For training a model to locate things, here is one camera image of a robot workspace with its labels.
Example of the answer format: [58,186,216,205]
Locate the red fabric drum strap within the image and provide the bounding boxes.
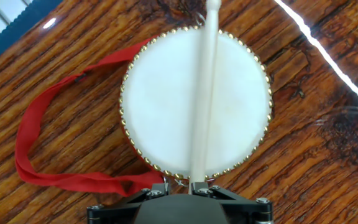
[14,35,165,197]

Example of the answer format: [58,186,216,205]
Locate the glossy wood grain mat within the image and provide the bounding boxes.
[0,0,358,224]

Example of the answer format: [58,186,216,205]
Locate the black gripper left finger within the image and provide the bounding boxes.
[86,182,170,224]

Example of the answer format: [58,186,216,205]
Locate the red drum with white head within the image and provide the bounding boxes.
[118,25,275,183]

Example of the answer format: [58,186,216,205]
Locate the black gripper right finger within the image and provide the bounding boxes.
[190,182,273,224]

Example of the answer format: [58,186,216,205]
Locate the dark blue underlay sheet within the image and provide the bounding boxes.
[0,0,64,71]

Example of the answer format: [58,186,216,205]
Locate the cream wooden drumstick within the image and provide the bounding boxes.
[188,0,223,195]

